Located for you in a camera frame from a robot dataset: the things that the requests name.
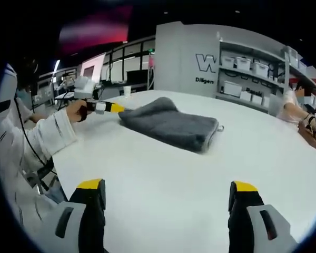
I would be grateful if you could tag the grey towel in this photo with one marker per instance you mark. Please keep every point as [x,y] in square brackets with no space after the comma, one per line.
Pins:
[168,124]

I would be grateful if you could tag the open laptop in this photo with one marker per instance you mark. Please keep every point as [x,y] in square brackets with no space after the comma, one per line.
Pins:
[94,66]

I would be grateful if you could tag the person's left hand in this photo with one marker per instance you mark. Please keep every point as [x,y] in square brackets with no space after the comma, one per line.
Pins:
[75,110]

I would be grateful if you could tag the white paper cup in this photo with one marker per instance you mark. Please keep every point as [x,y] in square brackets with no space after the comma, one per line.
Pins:
[127,92]

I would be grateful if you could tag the ceiling light strip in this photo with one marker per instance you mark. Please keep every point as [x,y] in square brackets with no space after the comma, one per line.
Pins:
[56,68]

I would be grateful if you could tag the black monitor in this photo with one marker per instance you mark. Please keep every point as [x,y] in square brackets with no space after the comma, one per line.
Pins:
[137,77]

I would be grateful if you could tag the person's jeans leg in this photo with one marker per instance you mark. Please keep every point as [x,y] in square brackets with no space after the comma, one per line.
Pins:
[56,191]

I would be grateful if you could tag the person's head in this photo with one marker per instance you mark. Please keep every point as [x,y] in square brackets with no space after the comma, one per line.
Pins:
[29,71]

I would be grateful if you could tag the pink cloth on pole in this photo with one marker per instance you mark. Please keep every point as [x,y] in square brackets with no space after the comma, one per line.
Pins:
[152,62]

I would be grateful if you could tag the white chest-worn device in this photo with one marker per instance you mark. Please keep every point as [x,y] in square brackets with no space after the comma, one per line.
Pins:
[43,172]

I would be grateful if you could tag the metal shelf with white bins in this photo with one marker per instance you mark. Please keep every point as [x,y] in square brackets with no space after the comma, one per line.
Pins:
[243,63]

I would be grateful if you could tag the grey metal shelf rack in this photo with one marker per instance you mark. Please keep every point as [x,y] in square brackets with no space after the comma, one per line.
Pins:
[252,48]

